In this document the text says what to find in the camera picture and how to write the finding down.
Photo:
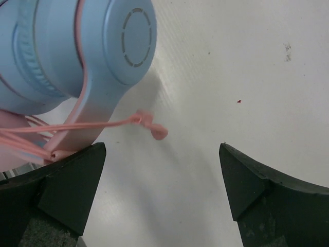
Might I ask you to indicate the blue pink cat-ear headphones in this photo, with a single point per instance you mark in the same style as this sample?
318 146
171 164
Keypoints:
65 65

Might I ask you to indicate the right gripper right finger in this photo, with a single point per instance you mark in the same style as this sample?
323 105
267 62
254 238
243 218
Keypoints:
270 207

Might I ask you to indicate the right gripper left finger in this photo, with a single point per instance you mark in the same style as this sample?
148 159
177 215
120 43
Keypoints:
50 206

